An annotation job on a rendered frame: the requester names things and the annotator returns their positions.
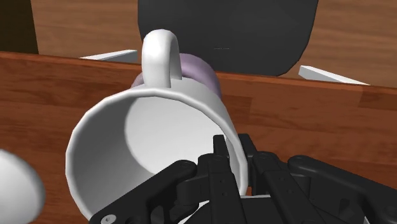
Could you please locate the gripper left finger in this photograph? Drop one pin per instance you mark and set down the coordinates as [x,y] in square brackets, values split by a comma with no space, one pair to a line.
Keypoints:
[223,186]

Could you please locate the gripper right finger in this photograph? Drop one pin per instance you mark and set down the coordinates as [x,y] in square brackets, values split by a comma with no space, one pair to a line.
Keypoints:
[325,183]

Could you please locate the white mug with purple band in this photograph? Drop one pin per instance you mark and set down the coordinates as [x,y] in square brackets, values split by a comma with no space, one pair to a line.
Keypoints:
[102,149]

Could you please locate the brown wooden table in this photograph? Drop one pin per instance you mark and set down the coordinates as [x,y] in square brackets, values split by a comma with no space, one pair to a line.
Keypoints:
[310,118]

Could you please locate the black chair with white base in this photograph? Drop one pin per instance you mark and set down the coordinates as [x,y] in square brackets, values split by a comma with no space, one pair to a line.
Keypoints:
[229,31]

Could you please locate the white round object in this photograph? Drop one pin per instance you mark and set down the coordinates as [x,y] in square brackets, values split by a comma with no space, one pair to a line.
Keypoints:
[17,189]

